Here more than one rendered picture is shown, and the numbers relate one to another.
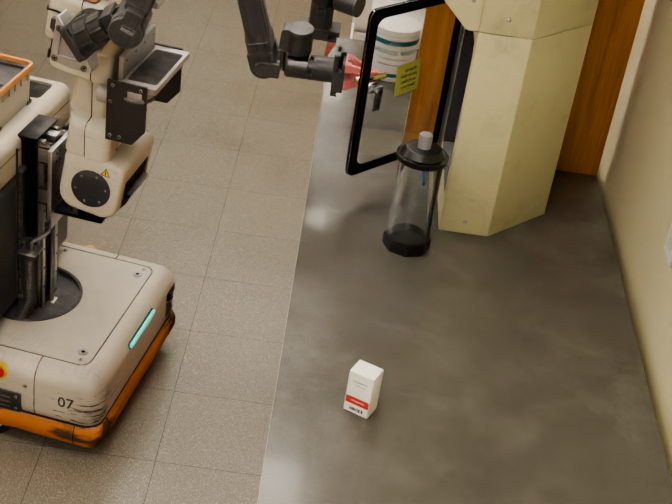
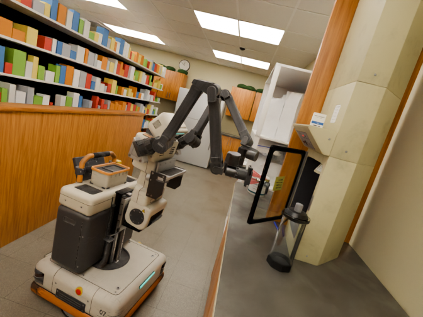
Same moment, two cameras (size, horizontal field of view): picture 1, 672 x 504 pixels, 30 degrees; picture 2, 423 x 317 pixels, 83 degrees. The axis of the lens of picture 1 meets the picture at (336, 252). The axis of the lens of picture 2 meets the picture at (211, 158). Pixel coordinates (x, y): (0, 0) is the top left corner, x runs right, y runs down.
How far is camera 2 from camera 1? 1.64 m
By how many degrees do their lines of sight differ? 22
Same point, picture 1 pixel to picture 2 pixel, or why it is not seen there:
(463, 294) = (320, 304)
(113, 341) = (133, 284)
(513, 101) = (342, 195)
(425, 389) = not seen: outside the picture
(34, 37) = not seen: hidden behind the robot
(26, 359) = (92, 288)
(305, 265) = (226, 268)
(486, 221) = (318, 257)
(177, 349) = (162, 288)
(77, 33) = (140, 144)
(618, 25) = not seen: hidden behind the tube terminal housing
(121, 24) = (158, 141)
